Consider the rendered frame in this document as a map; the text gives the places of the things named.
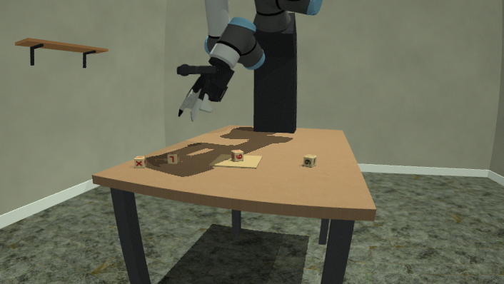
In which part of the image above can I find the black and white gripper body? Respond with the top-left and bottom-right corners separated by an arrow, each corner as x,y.
193,57 -> 235,102

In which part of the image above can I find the cream block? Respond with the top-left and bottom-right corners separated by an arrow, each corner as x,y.
231,150 -> 243,162
134,156 -> 146,168
168,153 -> 179,164
303,155 -> 317,168

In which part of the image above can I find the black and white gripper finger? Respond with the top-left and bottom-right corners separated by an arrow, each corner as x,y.
178,87 -> 197,117
191,79 -> 213,121

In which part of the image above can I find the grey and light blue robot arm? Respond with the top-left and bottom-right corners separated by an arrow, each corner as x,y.
177,0 -> 323,76

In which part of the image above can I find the pale yellow mat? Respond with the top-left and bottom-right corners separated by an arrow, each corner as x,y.
209,154 -> 263,168

